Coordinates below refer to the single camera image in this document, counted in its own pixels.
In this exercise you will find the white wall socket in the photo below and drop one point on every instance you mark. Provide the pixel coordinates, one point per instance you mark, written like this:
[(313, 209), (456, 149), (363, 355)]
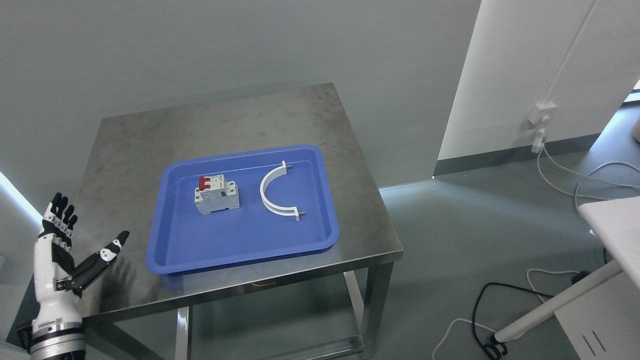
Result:
[(541, 113)]

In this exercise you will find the white power plug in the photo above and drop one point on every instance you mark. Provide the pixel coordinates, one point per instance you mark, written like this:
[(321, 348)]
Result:
[(539, 141)]

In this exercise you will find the white red circuit breaker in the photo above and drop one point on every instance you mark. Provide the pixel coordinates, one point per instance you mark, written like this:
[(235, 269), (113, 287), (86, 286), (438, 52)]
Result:
[(215, 193)]

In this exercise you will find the stainless steel table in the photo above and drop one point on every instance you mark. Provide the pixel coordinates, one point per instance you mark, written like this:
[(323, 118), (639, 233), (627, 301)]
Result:
[(120, 188)]

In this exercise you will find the white curved pipe clamp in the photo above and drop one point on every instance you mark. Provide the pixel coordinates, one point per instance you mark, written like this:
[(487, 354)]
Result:
[(270, 200)]

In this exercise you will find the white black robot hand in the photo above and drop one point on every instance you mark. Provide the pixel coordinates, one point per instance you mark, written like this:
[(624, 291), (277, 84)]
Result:
[(58, 280)]

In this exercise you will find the blue plastic tray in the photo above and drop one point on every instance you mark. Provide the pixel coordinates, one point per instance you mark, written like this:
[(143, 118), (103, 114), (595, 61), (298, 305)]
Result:
[(184, 240)]

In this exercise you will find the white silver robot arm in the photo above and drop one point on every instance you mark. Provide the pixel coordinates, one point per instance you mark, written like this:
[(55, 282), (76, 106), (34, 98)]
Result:
[(59, 341)]

